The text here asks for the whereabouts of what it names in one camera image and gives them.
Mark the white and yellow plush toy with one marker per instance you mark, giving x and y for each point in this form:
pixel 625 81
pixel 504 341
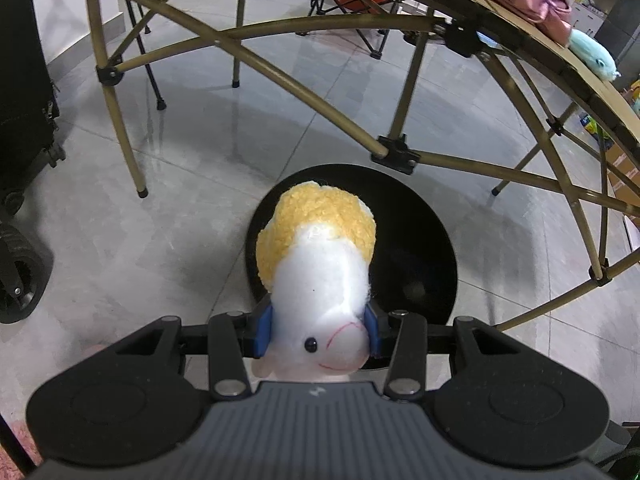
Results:
pixel 315 280

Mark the teal plush toy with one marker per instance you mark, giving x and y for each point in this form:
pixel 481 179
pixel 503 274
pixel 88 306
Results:
pixel 592 55

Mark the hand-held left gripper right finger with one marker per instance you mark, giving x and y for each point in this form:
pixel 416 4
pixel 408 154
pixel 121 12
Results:
pixel 373 332

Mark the tan slatted folding table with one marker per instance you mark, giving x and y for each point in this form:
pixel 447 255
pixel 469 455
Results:
pixel 397 152

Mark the black trash bin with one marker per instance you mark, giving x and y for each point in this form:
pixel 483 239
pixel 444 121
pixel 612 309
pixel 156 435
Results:
pixel 410 240

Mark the black suitcase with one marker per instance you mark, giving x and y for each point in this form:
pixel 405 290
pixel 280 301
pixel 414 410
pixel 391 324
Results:
pixel 20 85

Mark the large cardboard box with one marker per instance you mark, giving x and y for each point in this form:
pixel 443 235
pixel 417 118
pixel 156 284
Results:
pixel 627 180

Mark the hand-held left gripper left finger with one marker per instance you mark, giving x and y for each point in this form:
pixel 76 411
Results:
pixel 262 332

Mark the black folding chair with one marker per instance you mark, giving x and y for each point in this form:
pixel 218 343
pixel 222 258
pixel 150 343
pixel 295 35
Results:
pixel 378 51

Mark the pink fleece clothing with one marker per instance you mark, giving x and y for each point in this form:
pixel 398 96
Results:
pixel 20 445

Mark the black rubber wheel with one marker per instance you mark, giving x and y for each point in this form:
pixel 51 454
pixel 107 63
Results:
pixel 20 270

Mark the green bag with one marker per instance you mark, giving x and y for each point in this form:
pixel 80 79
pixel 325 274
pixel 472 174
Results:
pixel 590 122

